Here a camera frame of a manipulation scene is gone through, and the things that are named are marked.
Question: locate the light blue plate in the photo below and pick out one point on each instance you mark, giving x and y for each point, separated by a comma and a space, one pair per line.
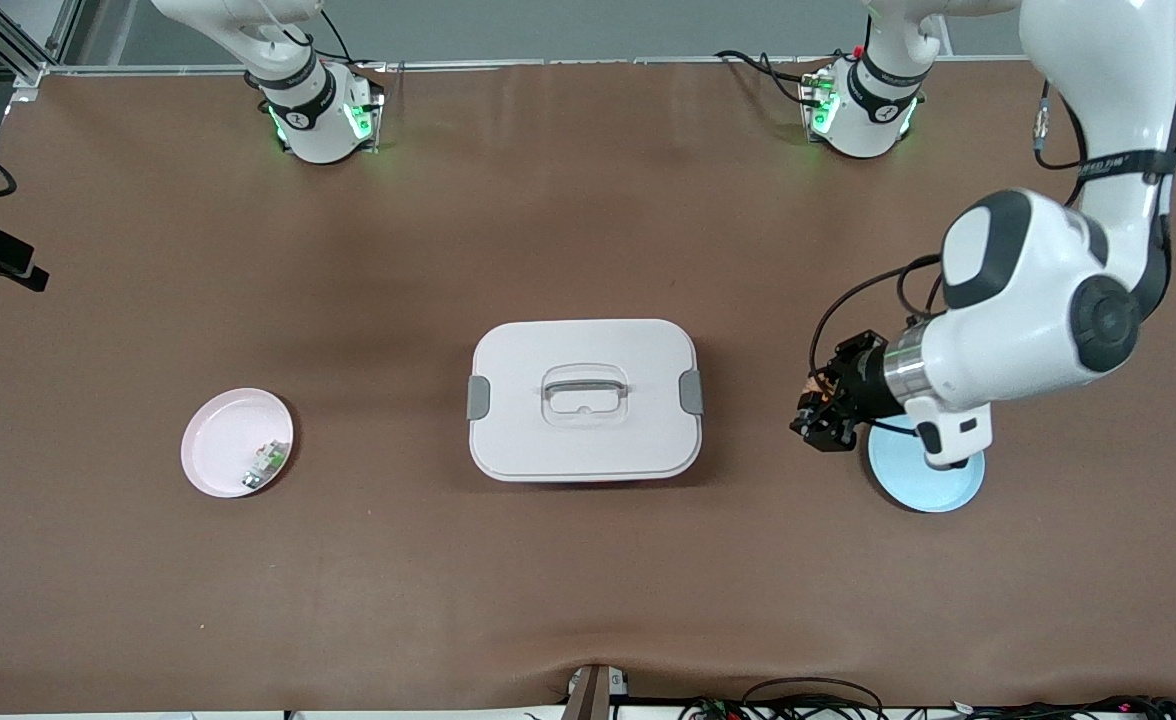
923, 490

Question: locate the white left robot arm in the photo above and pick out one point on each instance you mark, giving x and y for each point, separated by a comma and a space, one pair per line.
1028, 320

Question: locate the aluminium frame post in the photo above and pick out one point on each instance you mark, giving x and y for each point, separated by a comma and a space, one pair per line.
18, 40

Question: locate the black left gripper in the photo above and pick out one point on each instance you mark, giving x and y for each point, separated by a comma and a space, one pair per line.
861, 386

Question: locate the grey box latch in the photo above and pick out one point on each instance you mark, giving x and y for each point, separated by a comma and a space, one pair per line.
478, 398
691, 392

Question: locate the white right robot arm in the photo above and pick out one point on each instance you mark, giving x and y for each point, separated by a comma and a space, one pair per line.
313, 125

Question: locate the brown table mat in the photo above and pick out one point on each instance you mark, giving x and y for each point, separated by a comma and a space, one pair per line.
588, 580

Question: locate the aluminium frame rail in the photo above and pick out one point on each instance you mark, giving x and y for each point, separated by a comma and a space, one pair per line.
598, 63

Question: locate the pink plate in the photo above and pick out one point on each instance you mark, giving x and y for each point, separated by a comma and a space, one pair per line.
218, 440

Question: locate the metal table edge bracket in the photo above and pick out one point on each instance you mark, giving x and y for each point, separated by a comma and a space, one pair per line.
593, 692

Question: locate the white lidded storage box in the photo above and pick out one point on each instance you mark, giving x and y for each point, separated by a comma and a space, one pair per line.
588, 440

